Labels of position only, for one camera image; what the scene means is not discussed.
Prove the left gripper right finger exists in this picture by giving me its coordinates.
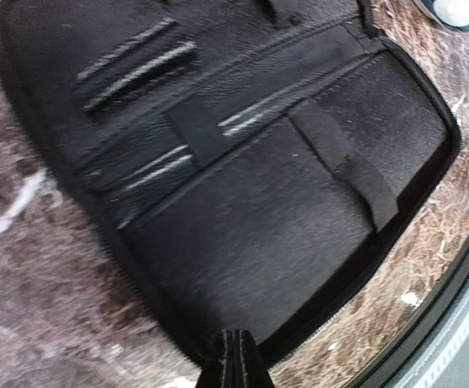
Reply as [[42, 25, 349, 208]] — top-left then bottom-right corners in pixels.
[[238, 331, 275, 388]]

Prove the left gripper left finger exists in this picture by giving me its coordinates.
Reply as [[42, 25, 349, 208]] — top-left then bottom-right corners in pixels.
[[196, 330, 239, 388]]

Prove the black zippered tool case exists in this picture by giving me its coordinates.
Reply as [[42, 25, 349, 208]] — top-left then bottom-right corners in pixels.
[[0, 1, 460, 365]]

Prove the white and teal bowl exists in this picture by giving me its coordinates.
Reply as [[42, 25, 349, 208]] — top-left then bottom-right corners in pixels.
[[414, 0, 469, 32]]

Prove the white slotted cable duct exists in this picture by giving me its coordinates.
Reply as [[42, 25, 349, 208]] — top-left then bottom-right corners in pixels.
[[395, 287, 469, 387]]

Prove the black front rail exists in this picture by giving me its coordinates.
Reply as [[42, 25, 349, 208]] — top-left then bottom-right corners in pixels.
[[349, 247, 469, 387]]

